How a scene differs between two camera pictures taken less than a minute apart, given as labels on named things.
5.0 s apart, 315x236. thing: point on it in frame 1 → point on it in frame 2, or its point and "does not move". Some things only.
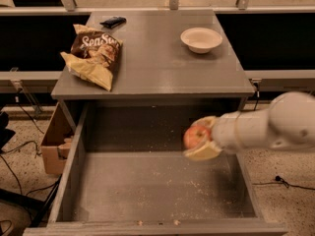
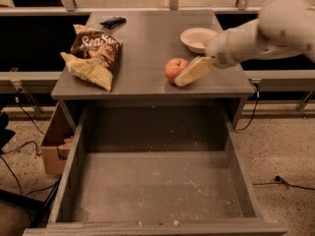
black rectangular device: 114,22 does not move
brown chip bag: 94,56 does not move
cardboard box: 57,143 does not move
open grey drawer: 124,171 does not move
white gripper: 224,133 → 219,51
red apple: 195,136 → 174,67
